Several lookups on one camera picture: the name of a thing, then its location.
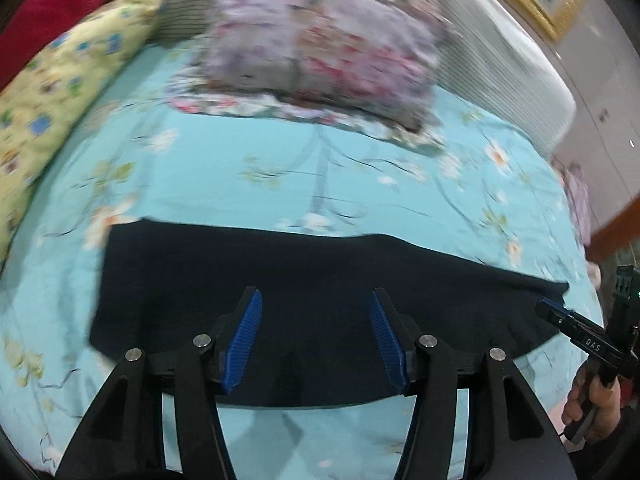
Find wooden furniture edge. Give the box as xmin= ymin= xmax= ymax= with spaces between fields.
xmin=586 ymin=200 xmax=640 ymax=264

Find light blue floral bed sheet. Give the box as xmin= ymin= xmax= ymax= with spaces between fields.
xmin=0 ymin=40 xmax=603 ymax=480

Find black pants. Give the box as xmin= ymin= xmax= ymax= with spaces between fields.
xmin=90 ymin=218 xmax=570 ymax=409

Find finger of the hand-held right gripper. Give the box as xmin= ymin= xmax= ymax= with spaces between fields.
xmin=535 ymin=297 xmax=612 ymax=348

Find person's right hand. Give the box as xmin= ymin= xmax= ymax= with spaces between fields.
xmin=561 ymin=360 xmax=623 ymax=447

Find yellow floral pillow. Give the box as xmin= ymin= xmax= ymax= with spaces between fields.
xmin=0 ymin=0 xmax=165 ymax=271

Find striped padded headboard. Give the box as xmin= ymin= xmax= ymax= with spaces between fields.
xmin=112 ymin=0 xmax=577 ymax=158

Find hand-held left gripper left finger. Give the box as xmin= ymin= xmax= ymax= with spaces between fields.
xmin=54 ymin=287 xmax=264 ymax=480

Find purple floral pillow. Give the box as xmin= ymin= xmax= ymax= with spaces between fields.
xmin=167 ymin=0 xmax=453 ymax=148

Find red pillow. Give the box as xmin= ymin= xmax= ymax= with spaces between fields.
xmin=0 ymin=0 xmax=117 ymax=92

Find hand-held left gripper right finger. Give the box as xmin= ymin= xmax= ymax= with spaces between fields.
xmin=369 ymin=288 xmax=580 ymax=480

